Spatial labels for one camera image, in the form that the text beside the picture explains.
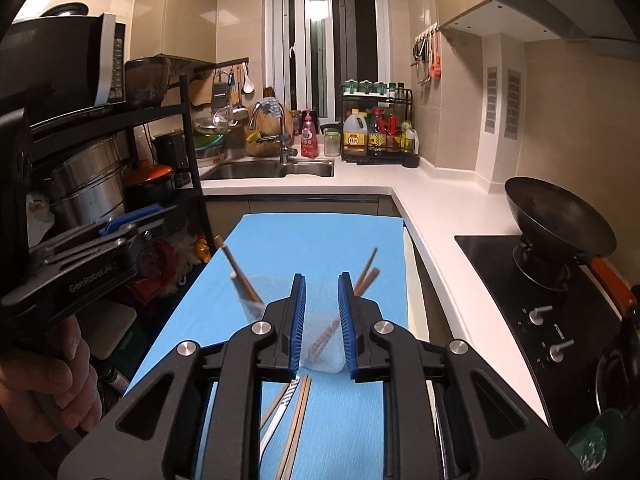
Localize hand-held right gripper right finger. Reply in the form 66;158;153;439
338;271;584;480

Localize white-handled metal fork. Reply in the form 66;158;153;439
259;376;308;458

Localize black microwave oven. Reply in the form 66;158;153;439
0;12;127;111

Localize steel steamer pot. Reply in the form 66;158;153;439
47;137;129;231

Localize white-framed window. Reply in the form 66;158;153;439
265;0;392;121

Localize black gas stove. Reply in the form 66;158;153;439
454;234;640;444

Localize blue table mat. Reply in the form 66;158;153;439
122;213;406;480

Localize red-label sauce bottle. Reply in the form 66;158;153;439
385;112;401;154

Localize black kitchen shelf rack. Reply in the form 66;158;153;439
27;74;211;281

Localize white plastic bag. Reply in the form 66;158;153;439
27;192;56;241

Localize large yellow-label oil bottle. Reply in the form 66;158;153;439
342;112;369;159

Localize black cooking pot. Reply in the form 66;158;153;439
152;129;190;186

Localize person's left hand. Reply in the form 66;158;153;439
0;317;104;441

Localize red dish soap bottle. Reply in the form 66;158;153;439
300;109;320;159

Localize chrome faucet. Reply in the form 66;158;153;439
248;101;299;164

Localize row of spice jars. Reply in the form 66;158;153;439
344;79;406;99

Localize black wok wooden handle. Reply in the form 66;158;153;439
504;176;637;307

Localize clear plastic utensil holder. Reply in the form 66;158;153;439
234;272;352;374

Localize metal grater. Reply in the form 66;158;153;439
212;72;229;109

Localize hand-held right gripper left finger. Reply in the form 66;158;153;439
57;274;306;480

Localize green pot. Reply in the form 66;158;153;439
567;407;629;462

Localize pot with orange lid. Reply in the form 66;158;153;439
124;159;176;199

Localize white kitchen countertop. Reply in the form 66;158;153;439
200;154;552;427

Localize steel kitchen sink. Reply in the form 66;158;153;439
202;159;335;181

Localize grey wall vent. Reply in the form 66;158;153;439
484;66;500;135
504;68;522;140

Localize black spice rack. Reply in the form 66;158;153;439
341;87;420;167

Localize grey round container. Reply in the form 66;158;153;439
124;56;171;110

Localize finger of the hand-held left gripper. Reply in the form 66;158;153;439
30;203;169;257
45;221;175;269

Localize hanging kitchen tools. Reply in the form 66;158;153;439
412;32;442;87

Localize red-capped sauce bottle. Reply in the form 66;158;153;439
368;109;387;156

